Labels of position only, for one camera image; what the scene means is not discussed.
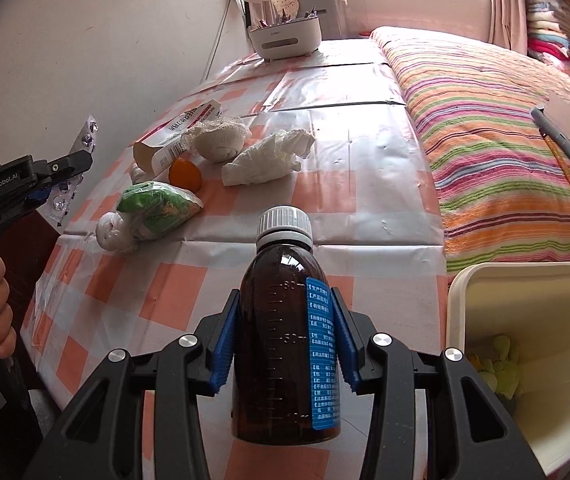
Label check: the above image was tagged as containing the crumpled white tissue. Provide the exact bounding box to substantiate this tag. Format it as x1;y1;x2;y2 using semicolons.
221;129;317;188

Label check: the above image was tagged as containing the yellow pencil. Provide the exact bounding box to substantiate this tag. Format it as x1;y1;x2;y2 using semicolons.
540;130;570;206

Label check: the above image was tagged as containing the wall cable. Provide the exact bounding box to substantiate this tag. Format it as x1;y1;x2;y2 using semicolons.
200;0;231;81

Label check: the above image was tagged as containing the white desktop organizer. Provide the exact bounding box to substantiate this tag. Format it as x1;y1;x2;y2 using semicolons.
248;10;322;61

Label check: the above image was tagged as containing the orange fruit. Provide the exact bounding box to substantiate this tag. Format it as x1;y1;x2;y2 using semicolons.
168;157;203;192

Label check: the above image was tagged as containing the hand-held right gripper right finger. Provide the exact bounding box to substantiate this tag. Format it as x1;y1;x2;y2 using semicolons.
330;286;541;480

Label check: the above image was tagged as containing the green plush toy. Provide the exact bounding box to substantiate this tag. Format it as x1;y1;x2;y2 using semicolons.
468;335;523;398

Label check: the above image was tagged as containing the silver blister pack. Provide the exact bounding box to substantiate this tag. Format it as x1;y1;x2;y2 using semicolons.
40;115;100;233

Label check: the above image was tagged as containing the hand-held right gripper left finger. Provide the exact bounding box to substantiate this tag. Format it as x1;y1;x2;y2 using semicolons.
25;289;242;480

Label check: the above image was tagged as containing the green plastic packet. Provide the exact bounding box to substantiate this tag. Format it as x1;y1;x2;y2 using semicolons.
115;180;205;242

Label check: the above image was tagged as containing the striped blanket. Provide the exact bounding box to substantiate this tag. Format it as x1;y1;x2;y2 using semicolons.
369;25;570;286

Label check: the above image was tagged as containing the white tissue wad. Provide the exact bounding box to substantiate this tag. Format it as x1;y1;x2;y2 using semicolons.
95;211;138;254

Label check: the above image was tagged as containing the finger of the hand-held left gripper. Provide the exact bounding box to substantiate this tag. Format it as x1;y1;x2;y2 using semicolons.
30;149;94;187
22;185;53;208

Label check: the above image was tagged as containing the pink curtain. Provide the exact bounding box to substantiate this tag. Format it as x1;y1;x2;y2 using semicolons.
485;0;528;51

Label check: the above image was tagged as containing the white lace sock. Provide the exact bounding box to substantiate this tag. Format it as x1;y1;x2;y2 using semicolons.
185;114;253;163

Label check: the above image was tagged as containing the cream plastic bin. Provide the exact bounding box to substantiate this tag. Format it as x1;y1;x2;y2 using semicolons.
446;259;570;478

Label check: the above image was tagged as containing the white floor appliance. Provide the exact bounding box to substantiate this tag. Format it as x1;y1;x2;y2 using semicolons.
297;0;348;41

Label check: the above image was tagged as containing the white cardboard medicine box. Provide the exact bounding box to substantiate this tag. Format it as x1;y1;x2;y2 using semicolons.
132;100;223;181

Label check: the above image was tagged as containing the brown medicine bottle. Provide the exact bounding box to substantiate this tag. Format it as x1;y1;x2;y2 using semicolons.
230;206;343;448

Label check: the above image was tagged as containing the grey pen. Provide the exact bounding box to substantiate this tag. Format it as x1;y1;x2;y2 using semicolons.
530;106;570;182

